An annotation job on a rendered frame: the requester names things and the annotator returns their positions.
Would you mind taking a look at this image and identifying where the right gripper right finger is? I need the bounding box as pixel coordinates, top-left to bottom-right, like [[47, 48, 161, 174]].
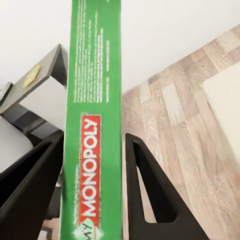
[[125, 133, 210, 240]]

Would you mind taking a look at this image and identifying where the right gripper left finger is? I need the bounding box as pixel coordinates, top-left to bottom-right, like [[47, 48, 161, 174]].
[[0, 133, 64, 240]]

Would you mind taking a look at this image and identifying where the board game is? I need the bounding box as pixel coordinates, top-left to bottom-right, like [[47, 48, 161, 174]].
[[59, 0, 123, 240]]

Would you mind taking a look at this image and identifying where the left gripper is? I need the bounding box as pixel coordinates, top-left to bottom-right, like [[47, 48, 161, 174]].
[[45, 185, 61, 221]]

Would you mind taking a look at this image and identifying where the jigsaw puzzle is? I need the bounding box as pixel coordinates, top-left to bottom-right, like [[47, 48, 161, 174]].
[[23, 65, 41, 88]]

